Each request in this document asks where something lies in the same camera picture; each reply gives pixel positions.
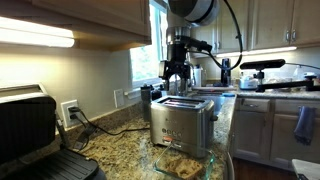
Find clear glass baking dish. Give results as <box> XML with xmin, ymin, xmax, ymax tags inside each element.
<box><xmin>153</xmin><ymin>141</ymin><xmax>217</xmax><ymax>180</ymax></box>

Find short black bottle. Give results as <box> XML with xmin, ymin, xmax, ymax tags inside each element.
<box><xmin>151</xmin><ymin>87</ymin><xmax>163</xmax><ymax>101</ymax></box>

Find black grill power cord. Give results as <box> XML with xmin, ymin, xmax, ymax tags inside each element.
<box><xmin>72</xmin><ymin>122</ymin><xmax>98</xmax><ymax>151</ymax></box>

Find tall grey tumbler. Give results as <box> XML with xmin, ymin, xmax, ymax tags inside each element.
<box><xmin>140</xmin><ymin>83</ymin><xmax>154</xmax><ymax>123</ymax></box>

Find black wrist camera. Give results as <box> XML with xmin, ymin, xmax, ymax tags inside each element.
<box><xmin>188</xmin><ymin>37</ymin><xmax>214</xmax><ymax>54</ymax></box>

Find silver kettle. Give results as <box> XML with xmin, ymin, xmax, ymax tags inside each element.
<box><xmin>238</xmin><ymin>71</ymin><xmax>259</xmax><ymax>91</ymax></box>

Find white blank wall plate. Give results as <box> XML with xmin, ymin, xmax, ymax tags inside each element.
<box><xmin>113</xmin><ymin>88</ymin><xmax>126</xmax><ymax>109</ymax></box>

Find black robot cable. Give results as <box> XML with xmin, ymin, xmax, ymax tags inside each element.
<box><xmin>191</xmin><ymin>0</ymin><xmax>244</xmax><ymax>72</ymax></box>

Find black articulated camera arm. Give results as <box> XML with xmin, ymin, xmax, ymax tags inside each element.
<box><xmin>254</xmin><ymin>69</ymin><xmax>320</xmax><ymax>94</ymax></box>

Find white wall outlet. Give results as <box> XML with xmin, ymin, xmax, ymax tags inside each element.
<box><xmin>60</xmin><ymin>99</ymin><xmax>82</xmax><ymax>129</ymax></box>

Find black toaster power cord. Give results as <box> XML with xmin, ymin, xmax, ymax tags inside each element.
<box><xmin>68</xmin><ymin>106</ymin><xmax>151</xmax><ymax>137</ymax></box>

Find brown bread slice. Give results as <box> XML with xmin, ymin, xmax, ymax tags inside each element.
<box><xmin>166</xmin><ymin>158</ymin><xmax>205</xmax><ymax>180</ymax></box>

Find beige cabinets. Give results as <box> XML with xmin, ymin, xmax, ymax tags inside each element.
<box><xmin>229</xmin><ymin>96</ymin><xmax>320</xmax><ymax>171</ymax></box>
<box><xmin>191</xmin><ymin>0</ymin><xmax>320</xmax><ymax>56</ymax></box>

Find white cart top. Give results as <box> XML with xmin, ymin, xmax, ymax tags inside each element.
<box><xmin>291</xmin><ymin>158</ymin><xmax>320</xmax><ymax>180</ymax></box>

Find beige upper cabinets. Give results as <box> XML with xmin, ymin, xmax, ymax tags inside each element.
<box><xmin>191</xmin><ymin>0</ymin><xmax>320</xmax><ymax>56</ymax></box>

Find blue hanging towel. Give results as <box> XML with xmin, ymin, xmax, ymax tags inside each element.
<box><xmin>293</xmin><ymin>105</ymin><xmax>317</xmax><ymax>147</ymax></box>

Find wooden upper cabinet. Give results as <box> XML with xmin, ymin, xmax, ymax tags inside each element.
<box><xmin>0</xmin><ymin>0</ymin><xmax>153</xmax><ymax>53</ymax></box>

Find under-cabinet light strip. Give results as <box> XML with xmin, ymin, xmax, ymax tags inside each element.
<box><xmin>0</xmin><ymin>16</ymin><xmax>76</xmax><ymax>49</ymax></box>
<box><xmin>215</xmin><ymin>45</ymin><xmax>298</xmax><ymax>58</ymax></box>

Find black stereo camera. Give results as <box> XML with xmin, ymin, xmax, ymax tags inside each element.
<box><xmin>239</xmin><ymin>58</ymin><xmax>287</xmax><ymax>71</ymax></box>

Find black soda maker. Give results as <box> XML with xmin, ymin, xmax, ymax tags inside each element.
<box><xmin>220</xmin><ymin>58</ymin><xmax>232</xmax><ymax>88</ymax></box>

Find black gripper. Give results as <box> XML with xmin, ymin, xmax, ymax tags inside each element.
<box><xmin>158</xmin><ymin>43</ymin><xmax>195</xmax><ymax>93</ymax></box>

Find curved silver appliance handle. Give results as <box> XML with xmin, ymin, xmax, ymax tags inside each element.
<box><xmin>223</xmin><ymin>151</ymin><xmax>236</xmax><ymax>180</ymax></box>

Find stainless steel toaster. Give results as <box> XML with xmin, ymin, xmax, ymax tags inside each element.
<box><xmin>148</xmin><ymin>95</ymin><xmax>219</xmax><ymax>159</ymax></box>

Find black panini grill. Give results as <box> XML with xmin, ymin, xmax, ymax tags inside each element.
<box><xmin>0</xmin><ymin>83</ymin><xmax>108</xmax><ymax>180</ymax></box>

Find beige lower cabinets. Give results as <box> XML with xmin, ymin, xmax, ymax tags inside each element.
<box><xmin>229</xmin><ymin>96</ymin><xmax>320</xmax><ymax>171</ymax></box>

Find white paper towel roll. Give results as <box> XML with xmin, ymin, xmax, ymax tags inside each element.
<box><xmin>193</xmin><ymin>64</ymin><xmax>203</xmax><ymax>88</ymax></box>

